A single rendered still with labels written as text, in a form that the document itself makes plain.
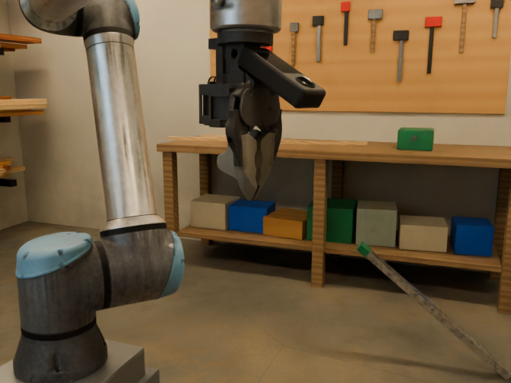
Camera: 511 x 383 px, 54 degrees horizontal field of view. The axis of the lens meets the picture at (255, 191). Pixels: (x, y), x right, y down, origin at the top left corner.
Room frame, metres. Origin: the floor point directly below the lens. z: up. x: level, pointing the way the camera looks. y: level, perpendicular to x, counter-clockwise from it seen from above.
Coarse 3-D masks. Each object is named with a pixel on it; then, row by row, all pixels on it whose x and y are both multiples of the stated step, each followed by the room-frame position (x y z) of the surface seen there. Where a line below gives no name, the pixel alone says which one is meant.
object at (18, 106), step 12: (0, 36) 3.73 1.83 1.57; (12, 36) 3.83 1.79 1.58; (24, 36) 3.94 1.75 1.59; (0, 48) 3.86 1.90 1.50; (12, 48) 4.16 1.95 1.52; (24, 48) 4.18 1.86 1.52; (0, 96) 4.14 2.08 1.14; (0, 108) 3.63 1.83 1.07; (12, 108) 3.74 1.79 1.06; (24, 108) 3.84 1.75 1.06; (36, 108) 3.96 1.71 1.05; (0, 120) 3.84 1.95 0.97; (0, 168) 3.72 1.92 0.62; (12, 168) 4.00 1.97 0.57; (24, 168) 4.10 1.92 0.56; (0, 180) 3.87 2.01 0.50; (12, 180) 3.85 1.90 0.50
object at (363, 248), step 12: (360, 252) 2.09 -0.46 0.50; (372, 252) 2.09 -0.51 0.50; (384, 264) 2.06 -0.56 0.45; (396, 276) 2.04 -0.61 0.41; (408, 288) 2.02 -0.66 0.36; (420, 300) 2.01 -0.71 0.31; (432, 312) 1.99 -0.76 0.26; (444, 324) 1.98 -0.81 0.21; (456, 324) 1.99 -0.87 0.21; (456, 336) 1.96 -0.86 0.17; (468, 336) 1.97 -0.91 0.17; (480, 348) 1.93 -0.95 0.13; (492, 360) 1.92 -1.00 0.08; (504, 372) 1.90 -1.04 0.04
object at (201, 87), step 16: (224, 32) 0.64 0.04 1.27; (240, 32) 0.63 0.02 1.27; (256, 32) 0.63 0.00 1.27; (208, 48) 0.68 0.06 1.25; (224, 48) 0.67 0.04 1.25; (240, 48) 0.65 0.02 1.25; (224, 64) 0.67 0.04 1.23; (208, 80) 0.69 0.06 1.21; (224, 80) 0.66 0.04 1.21; (240, 80) 0.64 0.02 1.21; (256, 80) 0.63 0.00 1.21; (208, 96) 0.66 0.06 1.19; (224, 96) 0.64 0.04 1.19; (240, 96) 0.62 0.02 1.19; (256, 96) 0.63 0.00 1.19; (272, 96) 0.65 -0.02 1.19; (208, 112) 0.66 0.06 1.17; (224, 112) 0.64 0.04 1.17; (240, 112) 0.61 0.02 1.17; (256, 112) 0.63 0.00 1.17; (272, 112) 0.65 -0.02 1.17
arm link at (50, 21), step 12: (24, 0) 1.09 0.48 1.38; (36, 0) 1.01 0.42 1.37; (48, 0) 0.94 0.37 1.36; (60, 0) 0.89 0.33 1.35; (72, 0) 0.86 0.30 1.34; (84, 0) 0.85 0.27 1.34; (24, 12) 1.10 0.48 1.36; (36, 12) 1.07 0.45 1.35; (48, 12) 1.01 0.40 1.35; (60, 12) 0.98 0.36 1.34; (72, 12) 0.99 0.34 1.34; (36, 24) 1.11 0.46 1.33; (48, 24) 1.11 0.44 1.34; (60, 24) 1.12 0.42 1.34; (72, 24) 1.17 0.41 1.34
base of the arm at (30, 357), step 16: (96, 320) 1.01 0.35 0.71; (32, 336) 0.92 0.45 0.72; (48, 336) 0.92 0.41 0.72; (64, 336) 0.92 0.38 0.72; (80, 336) 0.94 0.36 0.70; (96, 336) 0.98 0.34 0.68; (16, 352) 0.95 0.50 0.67; (32, 352) 0.91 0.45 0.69; (48, 352) 0.91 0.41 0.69; (64, 352) 0.92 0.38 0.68; (80, 352) 0.93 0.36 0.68; (96, 352) 0.96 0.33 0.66; (16, 368) 0.92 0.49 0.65; (32, 368) 0.90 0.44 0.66; (48, 368) 0.90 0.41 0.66; (64, 368) 0.91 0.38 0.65; (80, 368) 0.92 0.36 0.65; (96, 368) 0.95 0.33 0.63
